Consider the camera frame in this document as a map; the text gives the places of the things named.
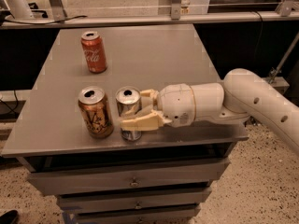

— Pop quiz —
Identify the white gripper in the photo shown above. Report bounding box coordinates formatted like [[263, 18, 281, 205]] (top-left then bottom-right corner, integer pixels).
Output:
[[119, 84, 195, 131]]

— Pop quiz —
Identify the silver redbull can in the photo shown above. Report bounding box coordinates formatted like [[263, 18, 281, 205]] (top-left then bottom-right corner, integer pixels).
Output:
[[116, 86, 142, 141]]

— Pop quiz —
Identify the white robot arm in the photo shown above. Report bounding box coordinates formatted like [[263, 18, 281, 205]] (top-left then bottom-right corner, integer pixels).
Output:
[[120, 68, 299, 154]]

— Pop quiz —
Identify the orange lacroix can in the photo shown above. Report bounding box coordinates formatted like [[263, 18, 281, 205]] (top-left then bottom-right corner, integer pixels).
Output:
[[78, 86, 114, 138]]

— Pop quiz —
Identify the red coca-cola can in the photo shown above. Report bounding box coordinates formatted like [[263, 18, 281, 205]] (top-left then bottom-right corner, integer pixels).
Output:
[[81, 31, 107, 74]]

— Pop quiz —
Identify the grey drawer cabinet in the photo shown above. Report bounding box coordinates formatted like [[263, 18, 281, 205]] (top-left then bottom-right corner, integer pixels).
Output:
[[3, 25, 246, 224]]

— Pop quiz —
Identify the top grey drawer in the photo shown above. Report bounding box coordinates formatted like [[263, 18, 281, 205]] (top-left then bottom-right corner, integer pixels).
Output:
[[28, 158, 230, 195]]

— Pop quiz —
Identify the grey drawer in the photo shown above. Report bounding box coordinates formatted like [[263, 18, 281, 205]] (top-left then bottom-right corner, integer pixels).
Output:
[[76, 204, 199, 224], [58, 187, 211, 214], [28, 158, 230, 195]]

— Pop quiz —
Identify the bottom grey drawer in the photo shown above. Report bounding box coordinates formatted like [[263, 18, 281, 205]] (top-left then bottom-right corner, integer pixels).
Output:
[[76, 204, 199, 224]]

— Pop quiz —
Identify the middle grey drawer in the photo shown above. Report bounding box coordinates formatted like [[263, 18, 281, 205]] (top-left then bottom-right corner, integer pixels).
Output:
[[58, 187, 211, 214]]

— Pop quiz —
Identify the white pipe top left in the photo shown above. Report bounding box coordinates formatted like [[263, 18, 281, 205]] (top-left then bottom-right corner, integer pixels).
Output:
[[7, 0, 34, 19]]

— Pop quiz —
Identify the black shoe bottom left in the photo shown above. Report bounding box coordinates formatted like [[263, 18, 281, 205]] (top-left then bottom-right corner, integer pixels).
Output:
[[0, 210, 19, 224]]

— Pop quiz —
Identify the metal rail behind table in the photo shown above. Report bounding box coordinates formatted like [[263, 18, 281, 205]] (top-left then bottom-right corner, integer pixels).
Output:
[[0, 11, 299, 29]]

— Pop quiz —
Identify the black cable on rail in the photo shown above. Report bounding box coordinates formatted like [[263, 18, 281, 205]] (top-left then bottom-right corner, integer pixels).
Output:
[[4, 14, 88, 25]]

